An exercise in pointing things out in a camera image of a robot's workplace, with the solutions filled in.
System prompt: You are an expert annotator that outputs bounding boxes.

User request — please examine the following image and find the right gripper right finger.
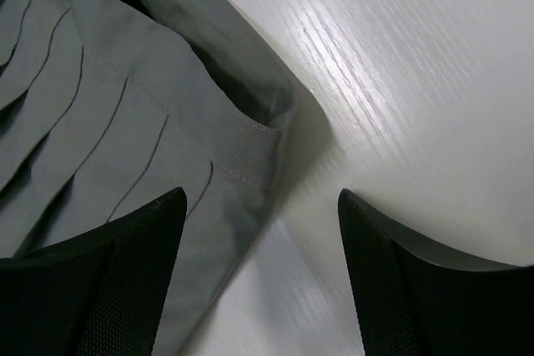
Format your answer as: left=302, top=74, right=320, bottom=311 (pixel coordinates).
left=338, top=189, right=533, bottom=355

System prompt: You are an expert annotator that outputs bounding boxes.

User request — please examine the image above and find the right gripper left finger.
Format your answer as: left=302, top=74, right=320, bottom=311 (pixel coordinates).
left=1, top=188, right=187, bottom=355

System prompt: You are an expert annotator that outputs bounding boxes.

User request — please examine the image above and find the grey pleated skirt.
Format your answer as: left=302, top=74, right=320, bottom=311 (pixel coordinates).
left=1, top=0, right=296, bottom=355

